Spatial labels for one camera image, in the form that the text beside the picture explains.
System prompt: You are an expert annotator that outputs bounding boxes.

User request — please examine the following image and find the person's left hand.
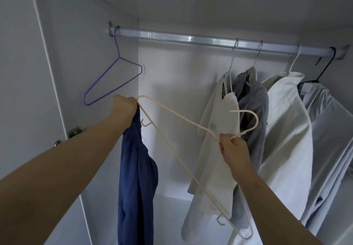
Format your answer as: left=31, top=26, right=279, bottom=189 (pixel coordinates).
left=109, top=94, right=139, bottom=131

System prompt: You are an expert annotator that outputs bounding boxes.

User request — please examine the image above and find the person's right hand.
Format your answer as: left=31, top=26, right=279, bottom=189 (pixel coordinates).
left=218, top=133, right=256, bottom=183

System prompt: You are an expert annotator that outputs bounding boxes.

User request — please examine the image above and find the white t-shirt orange label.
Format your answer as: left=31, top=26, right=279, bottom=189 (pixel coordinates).
left=181, top=71, right=242, bottom=243

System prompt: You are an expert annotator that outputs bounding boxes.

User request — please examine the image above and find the beige wire hanger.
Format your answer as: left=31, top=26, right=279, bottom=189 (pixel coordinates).
left=136, top=95, right=260, bottom=241

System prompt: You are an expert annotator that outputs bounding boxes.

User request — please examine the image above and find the cream white shirt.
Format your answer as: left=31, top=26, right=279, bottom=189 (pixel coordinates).
left=243, top=71, right=314, bottom=245

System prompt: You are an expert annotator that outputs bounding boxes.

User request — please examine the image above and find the grey hooded garment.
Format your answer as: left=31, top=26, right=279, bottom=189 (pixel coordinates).
left=229, top=67, right=270, bottom=232

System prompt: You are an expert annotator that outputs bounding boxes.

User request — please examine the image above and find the white wardrobe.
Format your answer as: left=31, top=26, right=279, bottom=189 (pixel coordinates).
left=0, top=0, right=353, bottom=245

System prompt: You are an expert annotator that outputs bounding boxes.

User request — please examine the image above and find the blue garment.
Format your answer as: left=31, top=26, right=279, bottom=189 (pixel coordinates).
left=117, top=105, right=160, bottom=245

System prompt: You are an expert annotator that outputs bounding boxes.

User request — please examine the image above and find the light grey shirt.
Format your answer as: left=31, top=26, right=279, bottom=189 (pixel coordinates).
left=298, top=81, right=353, bottom=237

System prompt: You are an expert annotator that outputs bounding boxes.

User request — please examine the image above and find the cream hanger with metal hook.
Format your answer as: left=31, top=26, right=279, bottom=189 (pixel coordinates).
left=245, top=40, right=264, bottom=85

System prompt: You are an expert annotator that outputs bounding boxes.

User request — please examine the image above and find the white hanger of cream shirt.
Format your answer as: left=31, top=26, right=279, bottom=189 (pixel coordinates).
left=285, top=45, right=302, bottom=77

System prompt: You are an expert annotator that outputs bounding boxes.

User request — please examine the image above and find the black hanger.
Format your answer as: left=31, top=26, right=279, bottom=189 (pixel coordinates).
left=300, top=46, right=337, bottom=85

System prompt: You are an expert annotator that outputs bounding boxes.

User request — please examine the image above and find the person's left forearm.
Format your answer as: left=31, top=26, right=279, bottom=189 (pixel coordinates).
left=0, top=115, right=130, bottom=245

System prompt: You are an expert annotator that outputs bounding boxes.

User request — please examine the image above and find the person's right forearm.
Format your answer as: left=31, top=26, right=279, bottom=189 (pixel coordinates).
left=234, top=169, right=323, bottom=245

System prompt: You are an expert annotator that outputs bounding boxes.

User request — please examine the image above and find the purple wire hanger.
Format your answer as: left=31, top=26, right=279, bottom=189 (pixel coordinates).
left=83, top=26, right=143, bottom=107

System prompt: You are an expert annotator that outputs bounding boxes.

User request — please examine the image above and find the metal door hinge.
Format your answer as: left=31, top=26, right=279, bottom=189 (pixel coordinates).
left=53, top=125, right=83, bottom=147

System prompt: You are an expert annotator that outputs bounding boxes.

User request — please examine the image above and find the metal closet rod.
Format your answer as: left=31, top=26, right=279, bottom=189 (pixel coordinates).
left=107, top=21, right=351, bottom=61

